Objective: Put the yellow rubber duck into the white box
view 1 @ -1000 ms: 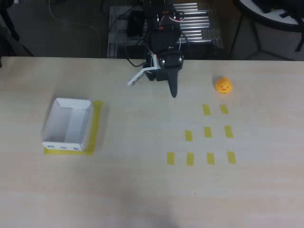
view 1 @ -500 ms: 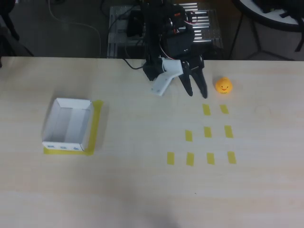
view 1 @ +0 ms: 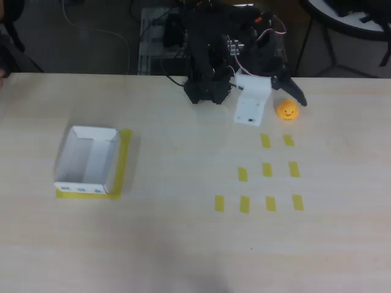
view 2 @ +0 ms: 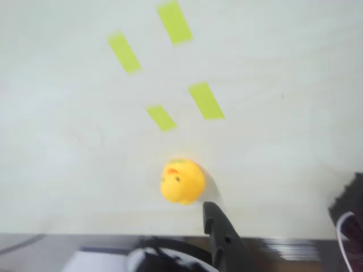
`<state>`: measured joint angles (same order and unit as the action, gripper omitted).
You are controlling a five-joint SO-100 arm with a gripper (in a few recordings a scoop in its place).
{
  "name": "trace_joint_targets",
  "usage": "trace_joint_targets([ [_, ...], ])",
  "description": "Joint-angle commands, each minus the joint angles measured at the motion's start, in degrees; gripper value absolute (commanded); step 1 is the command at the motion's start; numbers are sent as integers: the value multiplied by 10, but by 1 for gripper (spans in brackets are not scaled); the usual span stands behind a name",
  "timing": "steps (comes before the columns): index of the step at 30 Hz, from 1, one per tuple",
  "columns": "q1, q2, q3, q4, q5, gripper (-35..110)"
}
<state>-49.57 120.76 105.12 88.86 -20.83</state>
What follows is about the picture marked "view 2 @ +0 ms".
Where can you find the short yellow tape mark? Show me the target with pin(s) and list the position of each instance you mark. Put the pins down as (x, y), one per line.
(124, 52)
(207, 100)
(174, 22)
(160, 118)

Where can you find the yellow rubber duck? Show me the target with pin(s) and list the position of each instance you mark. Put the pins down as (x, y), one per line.
(183, 184)

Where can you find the aluminium profile rack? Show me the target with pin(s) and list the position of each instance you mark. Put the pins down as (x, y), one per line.
(292, 249)

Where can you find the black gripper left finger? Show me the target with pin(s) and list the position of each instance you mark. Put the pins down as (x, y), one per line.
(224, 241)

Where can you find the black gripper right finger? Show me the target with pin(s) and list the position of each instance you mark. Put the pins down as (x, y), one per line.
(351, 204)

